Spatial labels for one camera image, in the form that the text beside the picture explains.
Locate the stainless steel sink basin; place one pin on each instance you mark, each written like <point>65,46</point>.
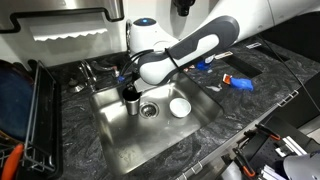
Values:
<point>140,143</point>

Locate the white soap foam blob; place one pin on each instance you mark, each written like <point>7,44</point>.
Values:
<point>214,88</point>

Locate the round metal sink drain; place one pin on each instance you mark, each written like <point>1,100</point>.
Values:
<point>149,110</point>

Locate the dark blue plate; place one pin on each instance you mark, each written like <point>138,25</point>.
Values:
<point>13,100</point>

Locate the orange sauce packet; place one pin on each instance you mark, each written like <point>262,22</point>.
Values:
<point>226,78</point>
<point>190,68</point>

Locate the small chrome side faucet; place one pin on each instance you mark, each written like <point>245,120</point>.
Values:
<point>89,75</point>

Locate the blue sponge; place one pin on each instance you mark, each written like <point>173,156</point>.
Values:
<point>242,84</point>

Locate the steel paper towel dispenser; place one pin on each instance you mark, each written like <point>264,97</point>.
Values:
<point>60,20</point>

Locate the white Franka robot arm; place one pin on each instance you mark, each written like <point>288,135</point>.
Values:
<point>200,40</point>

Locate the blue dish soap bottle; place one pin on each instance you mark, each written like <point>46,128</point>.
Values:
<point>204,64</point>

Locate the black orange bar clamp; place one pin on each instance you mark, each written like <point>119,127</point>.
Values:
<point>266,131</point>
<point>243,163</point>

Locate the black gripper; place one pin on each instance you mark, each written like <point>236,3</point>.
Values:
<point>134,79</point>

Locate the small white label sticker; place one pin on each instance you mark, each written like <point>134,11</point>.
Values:
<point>254,45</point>

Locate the white round bowl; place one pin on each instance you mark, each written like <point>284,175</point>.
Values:
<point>180,107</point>

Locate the silver metal cup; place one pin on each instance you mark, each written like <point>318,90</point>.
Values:
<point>132,103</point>

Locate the round chrome counter cap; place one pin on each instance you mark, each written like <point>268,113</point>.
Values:
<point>76,87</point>

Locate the white gold label strip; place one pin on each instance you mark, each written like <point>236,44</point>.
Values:
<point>224,55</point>

